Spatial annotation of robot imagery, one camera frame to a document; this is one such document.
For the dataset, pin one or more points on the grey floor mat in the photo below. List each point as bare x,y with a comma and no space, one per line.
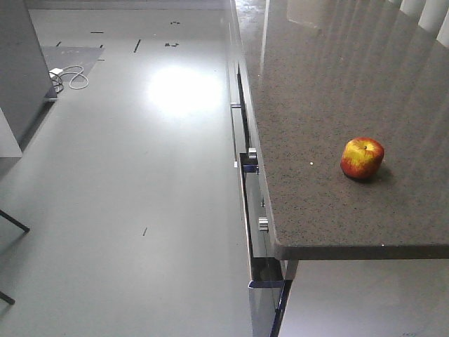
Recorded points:
64,56

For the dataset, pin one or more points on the white power adapter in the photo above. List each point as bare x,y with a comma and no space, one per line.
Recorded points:
55,72

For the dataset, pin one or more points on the silver oven knob lower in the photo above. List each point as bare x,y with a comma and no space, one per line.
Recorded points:
263,224

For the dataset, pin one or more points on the dark speckled kitchen counter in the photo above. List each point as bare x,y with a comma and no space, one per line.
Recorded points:
359,257

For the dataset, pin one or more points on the black glass oven front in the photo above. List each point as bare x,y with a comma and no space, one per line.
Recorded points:
265,270

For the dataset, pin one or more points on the black table leg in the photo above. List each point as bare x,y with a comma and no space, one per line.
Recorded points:
25,229

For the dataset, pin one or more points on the red yellow apple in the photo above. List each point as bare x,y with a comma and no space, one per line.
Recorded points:
361,158

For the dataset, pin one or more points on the grey cabinet panel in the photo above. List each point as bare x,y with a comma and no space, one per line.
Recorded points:
25,82

